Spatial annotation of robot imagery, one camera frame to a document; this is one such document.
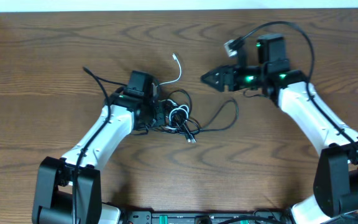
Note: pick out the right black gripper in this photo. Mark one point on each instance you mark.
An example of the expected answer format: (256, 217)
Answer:
(222, 71)

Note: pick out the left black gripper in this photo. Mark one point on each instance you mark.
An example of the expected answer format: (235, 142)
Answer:
(160, 107)

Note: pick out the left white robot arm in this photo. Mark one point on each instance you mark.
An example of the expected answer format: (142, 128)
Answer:
(68, 189)

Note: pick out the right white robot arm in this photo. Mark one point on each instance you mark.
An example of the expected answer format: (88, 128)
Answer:
(335, 187)

